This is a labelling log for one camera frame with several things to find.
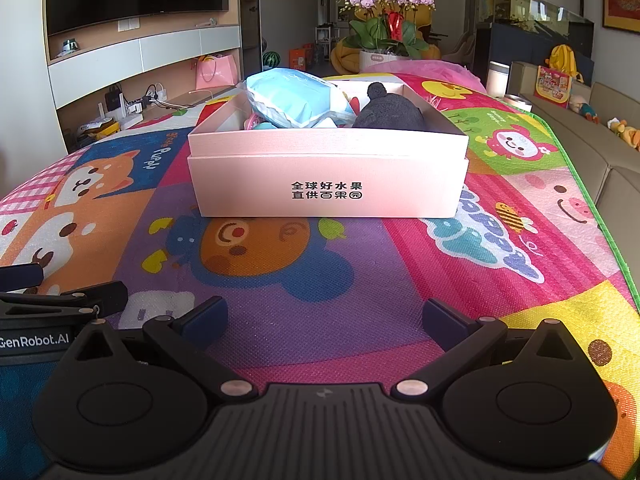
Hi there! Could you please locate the yellow backpack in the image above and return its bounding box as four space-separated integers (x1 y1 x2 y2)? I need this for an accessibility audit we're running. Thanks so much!
547 44 584 83

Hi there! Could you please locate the orange plush toy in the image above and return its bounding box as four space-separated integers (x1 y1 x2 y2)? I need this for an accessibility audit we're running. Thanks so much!
607 119 640 152

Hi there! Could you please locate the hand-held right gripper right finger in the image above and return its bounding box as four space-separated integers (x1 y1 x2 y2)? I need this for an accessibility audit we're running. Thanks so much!
391 298 587 401

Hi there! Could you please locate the large yellow plush toy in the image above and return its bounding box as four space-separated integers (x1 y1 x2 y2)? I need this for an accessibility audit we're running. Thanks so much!
331 10 442 75

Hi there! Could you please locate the black plush toy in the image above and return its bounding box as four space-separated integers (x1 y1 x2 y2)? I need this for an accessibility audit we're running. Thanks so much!
352 82 427 131

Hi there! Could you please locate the pink gift bag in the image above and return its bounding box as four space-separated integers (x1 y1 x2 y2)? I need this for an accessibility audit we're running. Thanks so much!
195 55 239 90

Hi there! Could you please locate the white cylinder container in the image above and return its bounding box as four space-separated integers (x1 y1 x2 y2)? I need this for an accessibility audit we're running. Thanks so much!
487 61 511 99

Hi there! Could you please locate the pink orchid plant in pot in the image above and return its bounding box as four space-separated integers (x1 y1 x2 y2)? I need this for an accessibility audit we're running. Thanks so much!
337 0 437 69

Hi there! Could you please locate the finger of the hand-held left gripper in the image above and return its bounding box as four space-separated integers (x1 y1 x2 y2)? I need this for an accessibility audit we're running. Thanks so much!
0 281 130 319
0 263 45 294

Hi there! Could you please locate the colourful cartoon play mat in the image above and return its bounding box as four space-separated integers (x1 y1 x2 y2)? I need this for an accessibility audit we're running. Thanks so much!
0 72 640 480

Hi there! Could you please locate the colourful cartoon gift bag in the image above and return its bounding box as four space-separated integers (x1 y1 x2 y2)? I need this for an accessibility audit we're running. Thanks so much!
534 65 573 109

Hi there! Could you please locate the blue wet wipes packet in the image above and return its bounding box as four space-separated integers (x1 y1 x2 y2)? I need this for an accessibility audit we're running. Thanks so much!
246 70 352 129

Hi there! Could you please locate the white television cabinet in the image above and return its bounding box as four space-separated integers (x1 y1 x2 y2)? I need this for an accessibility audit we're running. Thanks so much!
46 10 247 153

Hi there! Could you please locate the pink cushion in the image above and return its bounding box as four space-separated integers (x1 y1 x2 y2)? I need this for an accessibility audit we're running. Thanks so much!
360 57 486 94

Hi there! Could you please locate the small plush toy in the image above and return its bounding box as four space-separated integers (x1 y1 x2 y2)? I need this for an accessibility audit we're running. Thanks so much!
569 94 601 125

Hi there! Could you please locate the black fish tank cabinet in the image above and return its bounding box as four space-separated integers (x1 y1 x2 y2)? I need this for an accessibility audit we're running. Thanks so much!
475 0 596 92

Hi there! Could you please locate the pink cardboard box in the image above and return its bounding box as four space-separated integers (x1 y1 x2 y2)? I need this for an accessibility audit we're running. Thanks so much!
187 79 470 219

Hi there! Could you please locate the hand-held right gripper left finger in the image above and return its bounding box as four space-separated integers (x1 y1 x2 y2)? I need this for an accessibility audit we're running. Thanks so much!
64 296 257 400

